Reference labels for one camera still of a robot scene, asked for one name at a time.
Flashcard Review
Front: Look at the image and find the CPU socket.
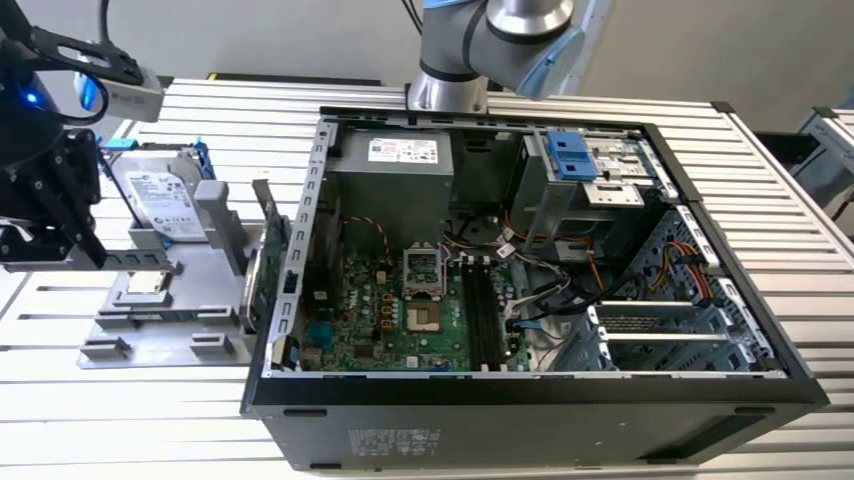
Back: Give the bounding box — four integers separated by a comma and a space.
403, 294, 447, 334

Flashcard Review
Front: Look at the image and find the black box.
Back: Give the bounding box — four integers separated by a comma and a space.
753, 130, 819, 175

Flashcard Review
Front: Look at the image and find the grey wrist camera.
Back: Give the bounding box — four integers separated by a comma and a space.
72, 69, 165, 124

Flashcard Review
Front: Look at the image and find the grey power supply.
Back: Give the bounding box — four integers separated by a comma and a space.
326, 128, 456, 247

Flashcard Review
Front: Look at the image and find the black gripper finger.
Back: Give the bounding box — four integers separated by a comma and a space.
37, 129, 109, 272

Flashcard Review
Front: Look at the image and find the blue plastic latch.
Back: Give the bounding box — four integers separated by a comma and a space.
543, 130, 596, 183

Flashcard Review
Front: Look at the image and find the green motherboard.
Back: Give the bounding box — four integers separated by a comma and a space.
296, 239, 535, 374

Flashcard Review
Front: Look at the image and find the orange wire bundle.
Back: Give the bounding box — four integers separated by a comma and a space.
647, 241, 714, 307

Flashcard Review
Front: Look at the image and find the silver perforated disk bay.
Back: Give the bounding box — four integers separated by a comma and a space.
586, 299, 777, 374

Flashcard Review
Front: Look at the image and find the red and black twisted wire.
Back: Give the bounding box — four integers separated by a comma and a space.
342, 216, 396, 267

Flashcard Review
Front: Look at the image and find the black PC case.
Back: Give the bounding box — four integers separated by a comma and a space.
239, 104, 831, 474

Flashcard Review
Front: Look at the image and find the grey metal disk bay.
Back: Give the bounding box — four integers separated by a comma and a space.
511, 128, 670, 261

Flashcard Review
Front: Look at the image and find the hard disk in blue carrier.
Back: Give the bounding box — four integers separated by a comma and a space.
96, 135, 216, 247

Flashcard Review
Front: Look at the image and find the green graphics card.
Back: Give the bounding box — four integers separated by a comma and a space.
242, 177, 295, 337

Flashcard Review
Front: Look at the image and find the thick black wire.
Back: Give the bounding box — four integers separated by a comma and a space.
531, 269, 643, 317

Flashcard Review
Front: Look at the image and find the silver CPU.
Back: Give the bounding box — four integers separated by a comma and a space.
125, 272, 169, 295

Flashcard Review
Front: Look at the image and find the grey parts rack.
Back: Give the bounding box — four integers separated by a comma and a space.
76, 179, 270, 370

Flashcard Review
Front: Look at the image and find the silver socket cover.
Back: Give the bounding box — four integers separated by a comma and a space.
402, 242, 448, 297

